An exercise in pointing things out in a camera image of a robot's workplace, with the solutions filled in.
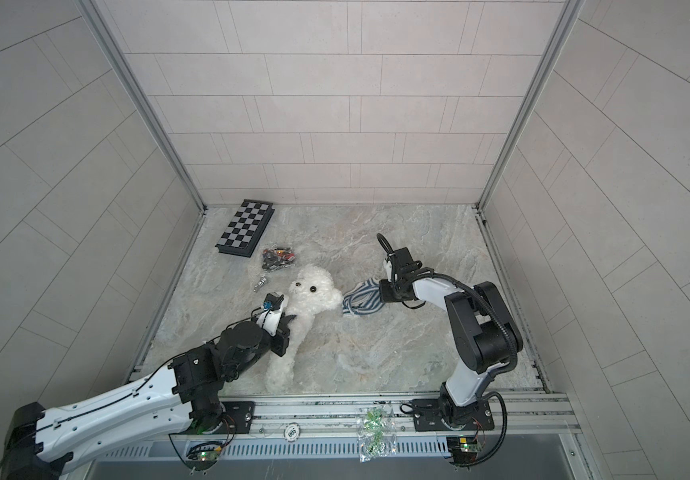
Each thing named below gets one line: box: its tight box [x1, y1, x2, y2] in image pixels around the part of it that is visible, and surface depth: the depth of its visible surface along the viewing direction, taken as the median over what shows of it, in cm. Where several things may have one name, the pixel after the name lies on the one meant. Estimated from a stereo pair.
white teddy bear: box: [266, 266, 344, 391], surface depth 72 cm
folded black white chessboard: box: [215, 199, 275, 258], surface depth 107 cm
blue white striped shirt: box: [342, 278, 385, 316], surface depth 93 cm
